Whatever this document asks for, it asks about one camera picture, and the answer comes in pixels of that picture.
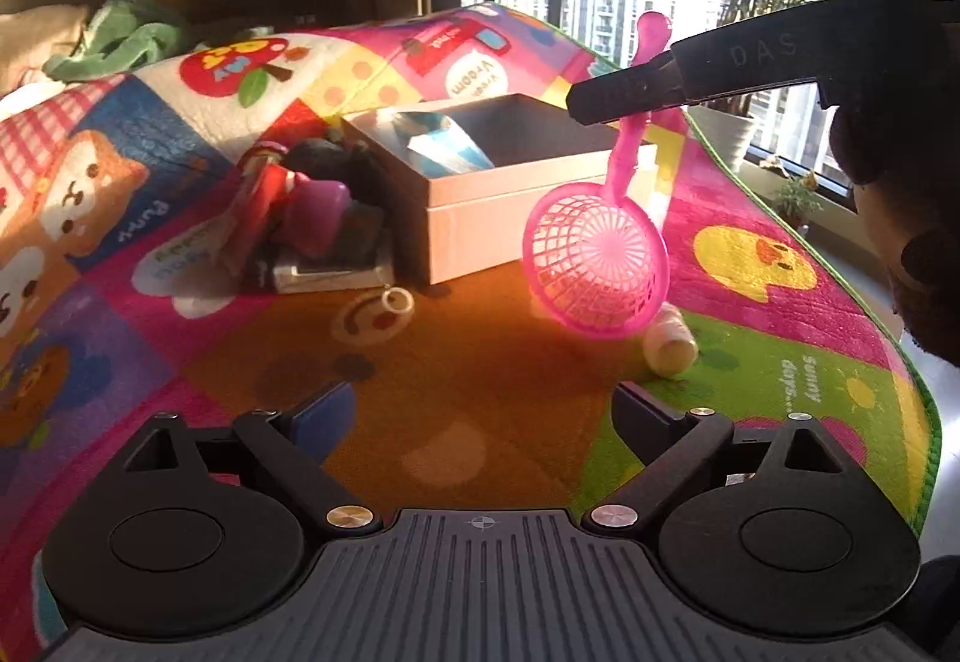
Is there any red snack packet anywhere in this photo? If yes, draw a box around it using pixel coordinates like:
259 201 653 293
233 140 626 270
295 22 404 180
223 140 299 280

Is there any white and red card box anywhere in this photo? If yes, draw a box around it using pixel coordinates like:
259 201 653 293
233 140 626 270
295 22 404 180
271 248 396 293

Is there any small white bottle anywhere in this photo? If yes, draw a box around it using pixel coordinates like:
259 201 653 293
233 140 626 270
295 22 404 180
643 302 700 378

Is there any person's right hand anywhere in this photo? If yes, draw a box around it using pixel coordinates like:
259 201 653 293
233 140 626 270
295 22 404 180
829 84 960 367

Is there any white cardboard box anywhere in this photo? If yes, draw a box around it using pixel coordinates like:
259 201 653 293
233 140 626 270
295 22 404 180
341 93 661 286

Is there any small potted plant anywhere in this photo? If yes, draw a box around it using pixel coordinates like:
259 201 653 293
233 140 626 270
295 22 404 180
759 155 826 237

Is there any colourful printed play mat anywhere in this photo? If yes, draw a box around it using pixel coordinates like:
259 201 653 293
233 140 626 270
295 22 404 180
0 2 942 662

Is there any beige pillow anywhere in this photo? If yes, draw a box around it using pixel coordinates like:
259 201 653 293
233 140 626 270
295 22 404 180
0 5 92 94

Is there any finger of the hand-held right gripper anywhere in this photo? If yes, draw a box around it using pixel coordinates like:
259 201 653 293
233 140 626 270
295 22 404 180
566 51 685 127

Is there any pink plastic strainer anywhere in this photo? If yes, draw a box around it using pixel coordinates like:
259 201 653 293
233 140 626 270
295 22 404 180
523 11 674 340

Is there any green towel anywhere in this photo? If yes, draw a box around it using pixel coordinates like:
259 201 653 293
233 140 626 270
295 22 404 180
41 0 192 82

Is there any white plant pot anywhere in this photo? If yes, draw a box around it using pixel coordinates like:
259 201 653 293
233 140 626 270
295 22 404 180
686 103 758 173

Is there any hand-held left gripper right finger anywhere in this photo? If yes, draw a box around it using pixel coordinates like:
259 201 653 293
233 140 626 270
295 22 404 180
583 383 848 532

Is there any purple toy cup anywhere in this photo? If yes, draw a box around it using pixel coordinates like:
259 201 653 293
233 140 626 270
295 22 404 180
281 170 353 258

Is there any blue and white packet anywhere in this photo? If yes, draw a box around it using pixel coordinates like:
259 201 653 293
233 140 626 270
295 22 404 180
394 110 496 181

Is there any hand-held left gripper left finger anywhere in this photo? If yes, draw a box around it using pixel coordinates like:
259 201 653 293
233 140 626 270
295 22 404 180
124 381 383 534

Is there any black plush toy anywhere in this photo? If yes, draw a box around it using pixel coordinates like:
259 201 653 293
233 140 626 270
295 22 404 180
285 137 392 243

